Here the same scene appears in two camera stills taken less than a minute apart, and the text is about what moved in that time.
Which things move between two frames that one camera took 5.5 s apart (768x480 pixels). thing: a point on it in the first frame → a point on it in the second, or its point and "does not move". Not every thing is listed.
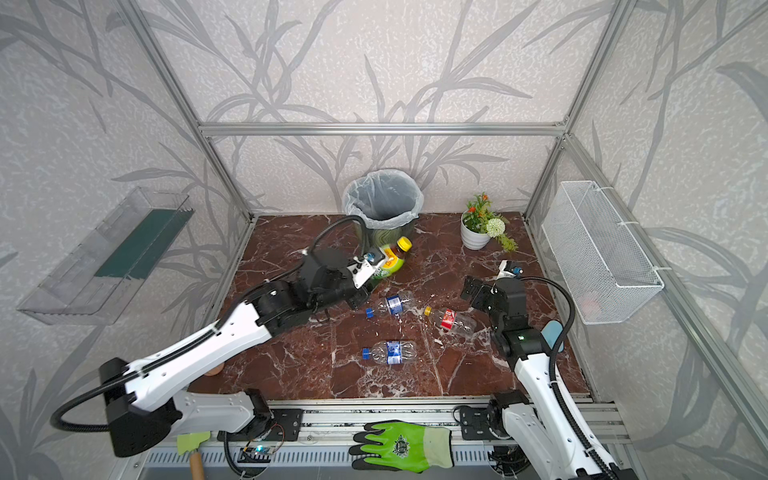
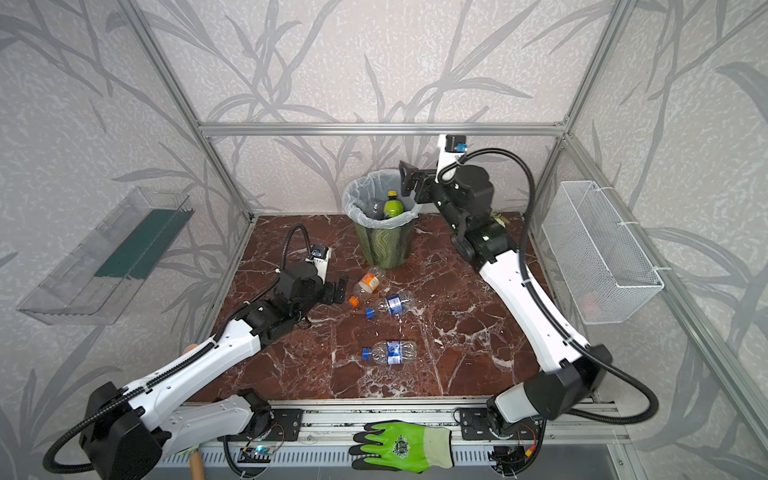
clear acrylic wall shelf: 97,284 does not move
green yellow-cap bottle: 394,258 → 393,206
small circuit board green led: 256,454 does not move
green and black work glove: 402,446 does not move
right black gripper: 475,290 → 420,184
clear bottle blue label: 392,352 does not move
